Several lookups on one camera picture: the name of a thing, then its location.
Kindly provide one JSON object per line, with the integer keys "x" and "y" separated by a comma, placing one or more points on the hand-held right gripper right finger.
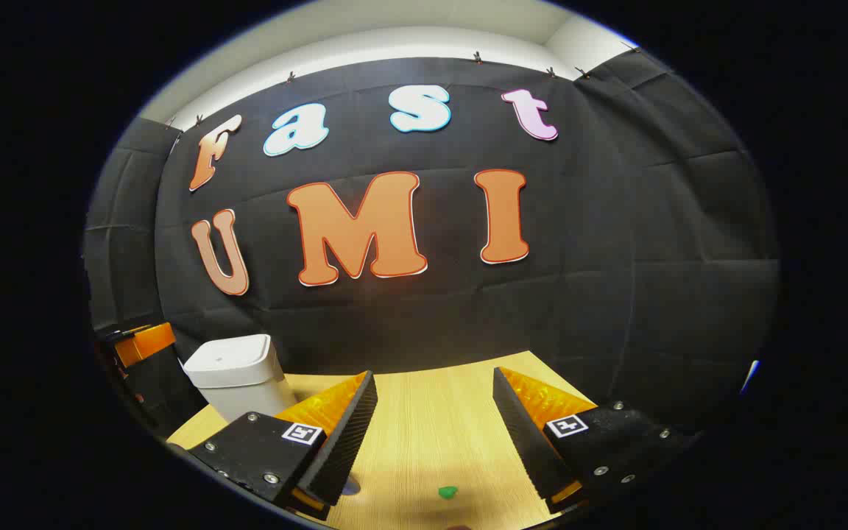
{"x": 523, "y": 434}

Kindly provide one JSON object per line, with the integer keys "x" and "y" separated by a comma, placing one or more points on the green paper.
{"x": 447, "y": 491}

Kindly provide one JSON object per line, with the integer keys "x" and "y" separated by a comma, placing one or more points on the black backdrop cloth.
{"x": 578, "y": 309}

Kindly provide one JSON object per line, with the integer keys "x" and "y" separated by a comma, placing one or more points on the white desktop garbage bin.
{"x": 236, "y": 375}

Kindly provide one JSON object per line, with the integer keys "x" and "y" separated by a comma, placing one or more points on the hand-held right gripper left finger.
{"x": 347, "y": 434}

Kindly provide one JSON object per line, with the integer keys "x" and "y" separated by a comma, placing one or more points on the wooden desktop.
{"x": 431, "y": 434}

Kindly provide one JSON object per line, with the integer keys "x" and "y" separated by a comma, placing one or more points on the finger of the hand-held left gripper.
{"x": 146, "y": 344}

